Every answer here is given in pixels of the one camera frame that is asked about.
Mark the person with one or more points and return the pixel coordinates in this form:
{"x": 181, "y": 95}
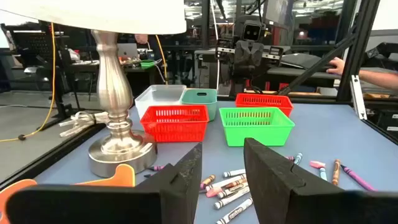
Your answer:
{"x": 141, "y": 38}

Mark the small green tray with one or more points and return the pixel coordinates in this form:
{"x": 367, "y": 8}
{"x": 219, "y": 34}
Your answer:
{"x": 147, "y": 64}

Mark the orange plastic bin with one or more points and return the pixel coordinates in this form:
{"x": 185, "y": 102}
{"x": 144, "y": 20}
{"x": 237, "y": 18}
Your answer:
{"x": 122, "y": 177}

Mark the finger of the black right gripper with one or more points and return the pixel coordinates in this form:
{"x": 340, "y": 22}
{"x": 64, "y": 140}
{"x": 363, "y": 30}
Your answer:
{"x": 242, "y": 54}
{"x": 256, "y": 54}

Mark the clear plastic bin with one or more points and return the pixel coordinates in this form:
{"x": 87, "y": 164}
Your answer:
{"x": 158, "y": 96}

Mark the person's hand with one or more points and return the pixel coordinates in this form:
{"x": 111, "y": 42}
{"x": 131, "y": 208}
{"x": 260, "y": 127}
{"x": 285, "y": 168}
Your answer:
{"x": 337, "y": 66}

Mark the teal plastic bin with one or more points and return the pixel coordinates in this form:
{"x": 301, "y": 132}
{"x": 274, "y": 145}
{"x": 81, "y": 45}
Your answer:
{"x": 199, "y": 102}

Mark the black flat case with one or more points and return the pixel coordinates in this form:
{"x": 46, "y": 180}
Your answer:
{"x": 298, "y": 60}

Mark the black equipment stand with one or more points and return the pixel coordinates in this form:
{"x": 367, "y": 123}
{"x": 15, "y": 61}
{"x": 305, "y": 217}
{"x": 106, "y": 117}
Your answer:
{"x": 65, "y": 93}

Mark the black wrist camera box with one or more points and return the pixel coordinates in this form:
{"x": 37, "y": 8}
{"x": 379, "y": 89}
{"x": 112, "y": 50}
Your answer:
{"x": 252, "y": 31}

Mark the black background desk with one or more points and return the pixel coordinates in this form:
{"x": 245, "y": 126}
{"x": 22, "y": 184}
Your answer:
{"x": 140, "y": 77}

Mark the red slotted plastic basket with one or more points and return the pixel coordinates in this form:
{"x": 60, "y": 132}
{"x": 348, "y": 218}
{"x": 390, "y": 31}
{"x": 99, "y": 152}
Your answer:
{"x": 264, "y": 100}
{"x": 174, "y": 130}

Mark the light blue crayon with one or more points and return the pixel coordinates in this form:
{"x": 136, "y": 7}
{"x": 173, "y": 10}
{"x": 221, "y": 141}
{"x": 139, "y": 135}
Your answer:
{"x": 323, "y": 174}

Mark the black corner post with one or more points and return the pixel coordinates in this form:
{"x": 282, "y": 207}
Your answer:
{"x": 354, "y": 62}

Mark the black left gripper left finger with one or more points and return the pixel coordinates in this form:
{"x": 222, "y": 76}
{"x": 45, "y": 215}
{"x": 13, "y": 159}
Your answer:
{"x": 180, "y": 193}

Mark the black diagonal brace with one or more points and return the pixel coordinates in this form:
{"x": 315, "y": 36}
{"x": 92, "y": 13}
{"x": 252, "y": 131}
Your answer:
{"x": 314, "y": 67}

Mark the person's forearm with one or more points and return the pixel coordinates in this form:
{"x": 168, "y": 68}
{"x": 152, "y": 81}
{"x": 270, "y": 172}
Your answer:
{"x": 379, "y": 79}

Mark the white shade silver table lamp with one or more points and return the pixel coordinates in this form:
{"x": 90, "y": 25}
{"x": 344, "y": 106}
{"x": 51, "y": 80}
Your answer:
{"x": 115, "y": 93}

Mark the purple crayon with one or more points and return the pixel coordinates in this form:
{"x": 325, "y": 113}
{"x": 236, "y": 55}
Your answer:
{"x": 357, "y": 178}
{"x": 149, "y": 175}
{"x": 157, "y": 168}

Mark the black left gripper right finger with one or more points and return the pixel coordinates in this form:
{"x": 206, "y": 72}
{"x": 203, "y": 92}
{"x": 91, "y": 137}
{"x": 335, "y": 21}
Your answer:
{"x": 280, "y": 196}

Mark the green slotted plastic basket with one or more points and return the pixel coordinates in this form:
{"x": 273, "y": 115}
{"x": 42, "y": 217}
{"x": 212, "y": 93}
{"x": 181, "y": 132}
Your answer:
{"x": 258, "y": 133}

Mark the silver corner bracket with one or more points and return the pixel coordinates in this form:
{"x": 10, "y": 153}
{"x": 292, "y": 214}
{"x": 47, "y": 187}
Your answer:
{"x": 357, "y": 96}

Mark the red-brown crayon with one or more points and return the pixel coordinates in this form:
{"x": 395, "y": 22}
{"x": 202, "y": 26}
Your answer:
{"x": 336, "y": 172}

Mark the silver laptop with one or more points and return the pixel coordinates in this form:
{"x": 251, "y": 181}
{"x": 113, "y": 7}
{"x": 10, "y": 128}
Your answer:
{"x": 127, "y": 49}

